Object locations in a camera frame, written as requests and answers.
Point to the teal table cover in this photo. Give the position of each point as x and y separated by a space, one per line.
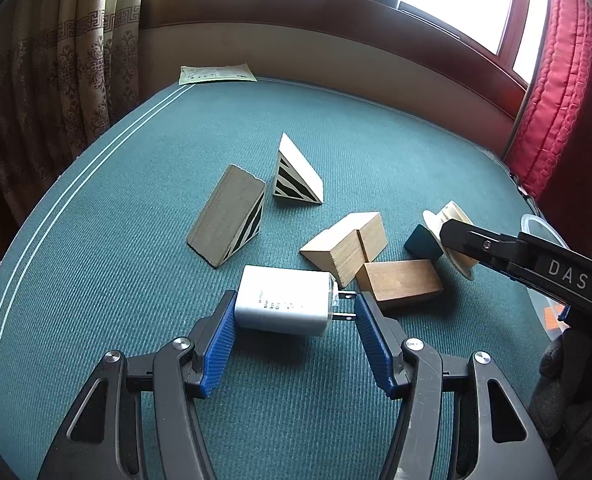
126 185

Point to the red quilted curtain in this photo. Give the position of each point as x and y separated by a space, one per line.
556 85

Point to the white charger adapter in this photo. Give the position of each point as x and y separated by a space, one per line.
281 300

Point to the brown wooden block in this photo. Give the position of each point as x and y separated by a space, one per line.
401 282

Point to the printed paper sheet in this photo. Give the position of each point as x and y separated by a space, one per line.
216 74

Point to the white striped wooden wedge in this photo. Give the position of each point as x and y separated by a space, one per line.
301 170

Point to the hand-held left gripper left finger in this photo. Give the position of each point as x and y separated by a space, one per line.
221 345

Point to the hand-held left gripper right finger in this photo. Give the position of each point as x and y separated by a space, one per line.
376 345

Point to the beige patterned curtain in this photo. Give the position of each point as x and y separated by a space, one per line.
51 85

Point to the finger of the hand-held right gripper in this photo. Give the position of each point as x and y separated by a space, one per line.
481 245

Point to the clear plastic bowl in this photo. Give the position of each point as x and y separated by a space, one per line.
531 220

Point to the person's right hand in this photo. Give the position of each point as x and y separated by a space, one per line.
571 385

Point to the pale striped wooden wedge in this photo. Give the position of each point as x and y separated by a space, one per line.
221 215

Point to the blue wooden block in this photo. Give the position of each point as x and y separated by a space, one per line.
421 244

